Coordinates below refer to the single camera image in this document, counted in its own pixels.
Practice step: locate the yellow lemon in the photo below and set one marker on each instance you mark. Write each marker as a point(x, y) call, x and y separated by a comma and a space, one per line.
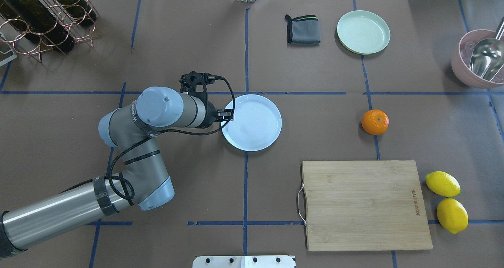
point(443, 184)
point(452, 215)

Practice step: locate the mint green plate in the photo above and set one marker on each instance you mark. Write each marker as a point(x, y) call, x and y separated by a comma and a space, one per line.
point(363, 32)

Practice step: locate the dark green wine bottle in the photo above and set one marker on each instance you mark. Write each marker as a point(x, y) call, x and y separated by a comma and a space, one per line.
point(80, 10)
point(42, 22)

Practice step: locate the yellow lemon lower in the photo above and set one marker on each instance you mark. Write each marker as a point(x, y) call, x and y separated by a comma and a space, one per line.
point(452, 215)

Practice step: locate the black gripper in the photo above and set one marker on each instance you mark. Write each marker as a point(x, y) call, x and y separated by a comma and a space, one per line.
point(211, 115)

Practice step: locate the bamboo cutting board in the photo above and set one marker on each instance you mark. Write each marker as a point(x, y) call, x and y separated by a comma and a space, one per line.
point(364, 206)

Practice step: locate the pink bowl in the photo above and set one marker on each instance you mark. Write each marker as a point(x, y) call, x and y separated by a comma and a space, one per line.
point(462, 56)

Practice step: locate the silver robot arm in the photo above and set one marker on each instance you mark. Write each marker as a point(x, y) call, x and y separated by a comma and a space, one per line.
point(136, 176)

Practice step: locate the copper wire bottle rack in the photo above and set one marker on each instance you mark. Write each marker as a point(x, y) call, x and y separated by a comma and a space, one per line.
point(17, 35)

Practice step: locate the orange mandarin fruit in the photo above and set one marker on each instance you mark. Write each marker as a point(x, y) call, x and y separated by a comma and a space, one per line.
point(375, 122)

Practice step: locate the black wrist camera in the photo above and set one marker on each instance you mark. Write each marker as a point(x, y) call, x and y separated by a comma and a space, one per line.
point(195, 84)

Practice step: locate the light blue plate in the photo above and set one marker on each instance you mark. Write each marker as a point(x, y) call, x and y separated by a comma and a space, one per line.
point(256, 123)

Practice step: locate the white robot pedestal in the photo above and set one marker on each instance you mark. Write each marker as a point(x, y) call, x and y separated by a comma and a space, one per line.
point(245, 261)

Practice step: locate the steel ice scoop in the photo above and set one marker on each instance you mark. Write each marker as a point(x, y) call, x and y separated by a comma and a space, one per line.
point(487, 57)

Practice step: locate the yellow lemon upper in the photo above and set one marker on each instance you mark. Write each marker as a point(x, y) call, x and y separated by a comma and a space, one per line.
point(443, 184)

